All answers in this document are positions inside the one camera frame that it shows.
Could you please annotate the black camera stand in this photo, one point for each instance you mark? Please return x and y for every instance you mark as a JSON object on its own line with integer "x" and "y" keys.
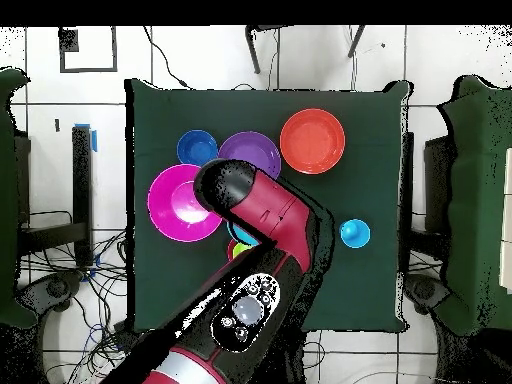
{"x": 252, "y": 52}

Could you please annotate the light blue plastic cup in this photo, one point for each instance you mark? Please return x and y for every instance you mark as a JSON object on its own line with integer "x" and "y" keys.
{"x": 354, "y": 233}

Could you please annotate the black bench frame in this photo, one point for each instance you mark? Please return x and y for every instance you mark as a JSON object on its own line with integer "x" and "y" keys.
{"x": 82, "y": 192}
{"x": 438, "y": 180}

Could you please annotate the light blue small bowl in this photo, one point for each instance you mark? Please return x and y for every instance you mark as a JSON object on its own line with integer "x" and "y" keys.
{"x": 240, "y": 234}

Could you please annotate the black round machine base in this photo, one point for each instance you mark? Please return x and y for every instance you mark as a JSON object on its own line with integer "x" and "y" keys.
{"x": 56, "y": 288}
{"x": 426, "y": 290}

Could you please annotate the green-clothed side table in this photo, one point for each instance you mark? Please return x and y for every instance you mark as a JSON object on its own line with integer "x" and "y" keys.
{"x": 476, "y": 200}
{"x": 10, "y": 200}

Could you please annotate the lime green plastic cup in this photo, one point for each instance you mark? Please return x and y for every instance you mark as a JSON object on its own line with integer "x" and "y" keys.
{"x": 240, "y": 250}

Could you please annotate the wide orange bowl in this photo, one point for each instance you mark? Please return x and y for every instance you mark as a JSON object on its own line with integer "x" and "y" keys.
{"x": 312, "y": 141}

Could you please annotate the dark blue small bowl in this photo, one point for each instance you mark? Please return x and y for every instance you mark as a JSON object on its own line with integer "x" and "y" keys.
{"x": 197, "y": 148}

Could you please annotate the large pink bowl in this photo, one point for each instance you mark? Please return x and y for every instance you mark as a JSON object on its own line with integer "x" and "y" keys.
{"x": 168, "y": 208}

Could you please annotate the dark green tablecloth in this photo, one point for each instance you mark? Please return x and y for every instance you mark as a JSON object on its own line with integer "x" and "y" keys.
{"x": 360, "y": 288}

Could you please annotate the wide purple bowl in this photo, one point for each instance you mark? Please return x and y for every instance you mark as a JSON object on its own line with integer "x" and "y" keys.
{"x": 256, "y": 148}

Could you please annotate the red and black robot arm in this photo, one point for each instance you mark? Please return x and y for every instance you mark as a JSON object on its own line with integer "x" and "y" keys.
{"x": 264, "y": 208}

